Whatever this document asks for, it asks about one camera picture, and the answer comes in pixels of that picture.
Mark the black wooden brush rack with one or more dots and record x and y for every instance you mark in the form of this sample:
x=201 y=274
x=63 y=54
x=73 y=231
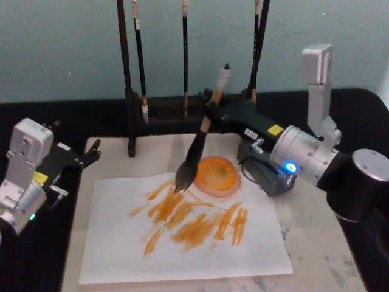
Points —
x=131 y=100

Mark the round orange paint dish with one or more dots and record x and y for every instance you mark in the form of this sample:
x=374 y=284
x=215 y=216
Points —
x=217 y=178

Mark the large dark-bristled calligraphy brush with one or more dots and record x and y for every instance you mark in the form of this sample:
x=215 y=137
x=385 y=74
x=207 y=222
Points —
x=194 y=152

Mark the pale felt painting mat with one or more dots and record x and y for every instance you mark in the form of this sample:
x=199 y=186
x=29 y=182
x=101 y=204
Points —
x=310 y=243

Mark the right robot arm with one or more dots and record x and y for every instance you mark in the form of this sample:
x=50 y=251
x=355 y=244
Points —
x=346 y=173

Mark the white paper with orange strokes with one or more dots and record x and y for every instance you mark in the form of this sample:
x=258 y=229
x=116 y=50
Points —
x=121 y=243

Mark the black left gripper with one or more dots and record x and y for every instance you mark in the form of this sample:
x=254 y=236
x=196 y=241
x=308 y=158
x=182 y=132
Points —
x=57 y=162

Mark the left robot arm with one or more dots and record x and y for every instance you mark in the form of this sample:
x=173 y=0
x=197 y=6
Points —
x=21 y=170

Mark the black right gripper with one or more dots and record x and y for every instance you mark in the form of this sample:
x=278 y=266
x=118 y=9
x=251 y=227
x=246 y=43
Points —
x=243 y=118

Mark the thin black hanging brush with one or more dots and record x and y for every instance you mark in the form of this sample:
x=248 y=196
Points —
x=140 y=61
x=256 y=45
x=185 y=61

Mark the black table cloth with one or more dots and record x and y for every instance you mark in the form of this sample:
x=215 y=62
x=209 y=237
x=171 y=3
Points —
x=36 y=261

